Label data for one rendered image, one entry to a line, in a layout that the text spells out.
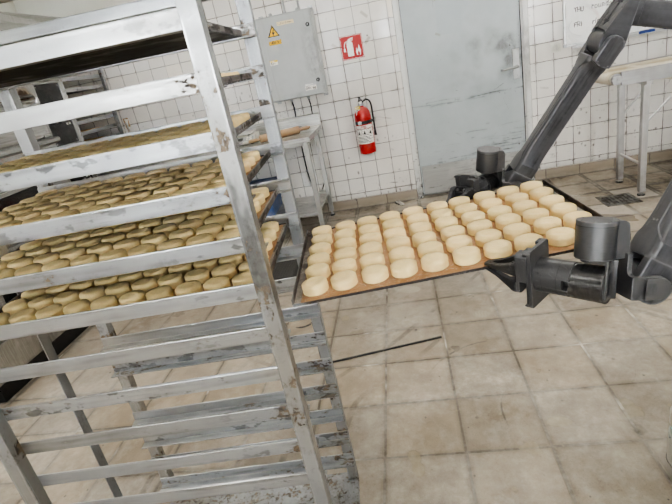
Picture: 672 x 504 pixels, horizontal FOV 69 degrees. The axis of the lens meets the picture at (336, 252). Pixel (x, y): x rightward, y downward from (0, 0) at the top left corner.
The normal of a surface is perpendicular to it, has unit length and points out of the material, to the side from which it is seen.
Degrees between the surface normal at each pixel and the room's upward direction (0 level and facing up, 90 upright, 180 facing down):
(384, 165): 90
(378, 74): 90
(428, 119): 90
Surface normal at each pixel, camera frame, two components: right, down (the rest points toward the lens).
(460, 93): -0.10, 0.38
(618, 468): -0.18, -0.92
